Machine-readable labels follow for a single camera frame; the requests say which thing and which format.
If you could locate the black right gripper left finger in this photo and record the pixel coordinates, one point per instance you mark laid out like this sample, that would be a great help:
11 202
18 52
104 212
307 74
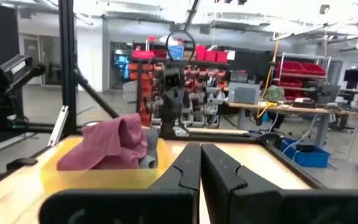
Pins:
166 205

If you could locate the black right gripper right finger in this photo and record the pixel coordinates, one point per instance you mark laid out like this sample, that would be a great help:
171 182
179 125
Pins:
244 205

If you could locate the blue-grey cap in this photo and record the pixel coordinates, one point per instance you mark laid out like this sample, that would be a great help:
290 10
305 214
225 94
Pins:
152 140

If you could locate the maroon cap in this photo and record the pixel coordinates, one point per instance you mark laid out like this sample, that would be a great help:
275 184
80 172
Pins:
104 146

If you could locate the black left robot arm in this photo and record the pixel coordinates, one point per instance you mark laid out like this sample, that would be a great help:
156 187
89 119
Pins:
171 105

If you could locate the blue plastic floor bin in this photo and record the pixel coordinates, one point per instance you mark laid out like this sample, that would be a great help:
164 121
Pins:
309 158

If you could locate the wooden workbench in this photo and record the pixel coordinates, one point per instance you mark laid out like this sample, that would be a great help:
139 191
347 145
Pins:
291 109

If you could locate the grey equipment box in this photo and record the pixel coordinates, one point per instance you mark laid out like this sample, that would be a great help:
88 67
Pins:
244 93

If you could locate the green bag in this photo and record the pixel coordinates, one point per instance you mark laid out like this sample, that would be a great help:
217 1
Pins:
275 93

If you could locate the rack with red bins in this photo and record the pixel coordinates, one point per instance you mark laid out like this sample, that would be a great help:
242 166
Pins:
300 68

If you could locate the black table clamp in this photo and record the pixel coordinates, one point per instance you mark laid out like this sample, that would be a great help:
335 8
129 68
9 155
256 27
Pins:
22 162

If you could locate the shelf with red boxes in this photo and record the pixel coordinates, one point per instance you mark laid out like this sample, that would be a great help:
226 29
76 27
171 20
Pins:
210 56

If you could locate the dark computer monitor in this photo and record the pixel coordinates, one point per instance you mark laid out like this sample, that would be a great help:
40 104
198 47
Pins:
353 77

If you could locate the silver metal bracket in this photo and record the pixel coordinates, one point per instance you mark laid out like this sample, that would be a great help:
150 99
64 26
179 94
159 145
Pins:
59 124

